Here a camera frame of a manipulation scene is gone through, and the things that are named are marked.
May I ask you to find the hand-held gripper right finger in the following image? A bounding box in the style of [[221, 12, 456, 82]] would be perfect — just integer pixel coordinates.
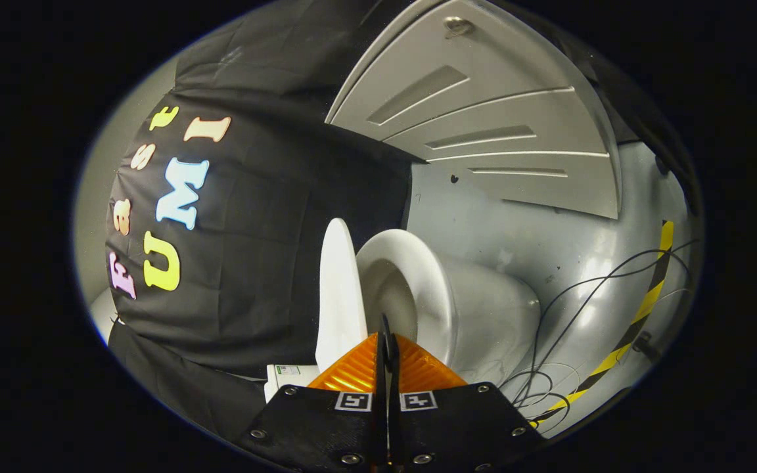
[[389, 332, 545, 473]]

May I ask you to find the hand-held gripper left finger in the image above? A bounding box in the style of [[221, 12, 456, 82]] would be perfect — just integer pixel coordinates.
[[234, 332, 390, 473]]

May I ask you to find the white toilet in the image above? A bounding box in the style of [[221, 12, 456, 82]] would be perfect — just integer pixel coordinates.
[[264, 229, 541, 403]]

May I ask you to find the black backdrop cloth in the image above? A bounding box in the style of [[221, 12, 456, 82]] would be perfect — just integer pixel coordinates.
[[106, 0, 704, 442]]

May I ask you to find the yellow black hazard tape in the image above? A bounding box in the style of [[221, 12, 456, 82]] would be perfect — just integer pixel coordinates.
[[528, 220, 675, 429]]

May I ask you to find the white moulded plastic unit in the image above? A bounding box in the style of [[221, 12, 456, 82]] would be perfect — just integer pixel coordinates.
[[325, 0, 622, 221]]

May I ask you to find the black floor cable bundle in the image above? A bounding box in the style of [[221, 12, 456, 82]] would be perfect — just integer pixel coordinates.
[[500, 240, 700, 424]]

